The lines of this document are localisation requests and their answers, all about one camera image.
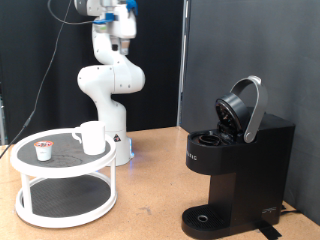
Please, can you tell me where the Keurig lid with silver handle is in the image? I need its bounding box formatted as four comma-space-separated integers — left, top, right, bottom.
214, 75, 269, 144

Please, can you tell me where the black machine power cord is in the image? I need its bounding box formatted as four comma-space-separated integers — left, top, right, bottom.
279, 203, 303, 216

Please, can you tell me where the white ceramic mug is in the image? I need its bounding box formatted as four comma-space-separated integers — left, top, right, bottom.
71, 120, 107, 156

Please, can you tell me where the silver vertical metal post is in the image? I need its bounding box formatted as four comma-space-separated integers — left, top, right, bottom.
175, 0, 192, 128

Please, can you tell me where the white two-tier turntable stand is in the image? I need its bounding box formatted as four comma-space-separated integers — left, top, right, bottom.
9, 127, 118, 230

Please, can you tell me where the white coffee pod red lid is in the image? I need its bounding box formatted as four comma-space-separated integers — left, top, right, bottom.
33, 140, 54, 163

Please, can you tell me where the black Keurig coffee machine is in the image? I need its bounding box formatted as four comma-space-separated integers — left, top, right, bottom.
180, 75, 296, 240

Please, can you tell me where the dark grey partition panel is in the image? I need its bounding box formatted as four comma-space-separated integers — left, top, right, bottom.
181, 0, 320, 226

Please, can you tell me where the grey metal frame bar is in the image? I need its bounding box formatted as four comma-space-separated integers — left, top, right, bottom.
0, 83, 8, 146

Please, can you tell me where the wrist camera on blue mount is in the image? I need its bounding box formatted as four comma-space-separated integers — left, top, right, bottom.
92, 13, 118, 33

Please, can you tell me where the black backdrop curtain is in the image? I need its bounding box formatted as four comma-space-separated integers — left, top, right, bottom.
0, 0, 184, 145

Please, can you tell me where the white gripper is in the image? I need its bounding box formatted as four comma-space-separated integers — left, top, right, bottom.
106, 3, 138, 56

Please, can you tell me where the black round grip liner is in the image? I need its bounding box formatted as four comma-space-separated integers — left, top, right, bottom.
21, 174, 112, 219
17, 132, 113, 169

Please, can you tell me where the black tape strip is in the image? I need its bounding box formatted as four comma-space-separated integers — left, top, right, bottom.
254, 222, 283, 240

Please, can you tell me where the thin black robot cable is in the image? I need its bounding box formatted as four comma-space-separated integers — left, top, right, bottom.
0, 0, 98, 159

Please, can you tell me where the blue cable clip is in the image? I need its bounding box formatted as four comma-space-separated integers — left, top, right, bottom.
126, 0, 139, 16

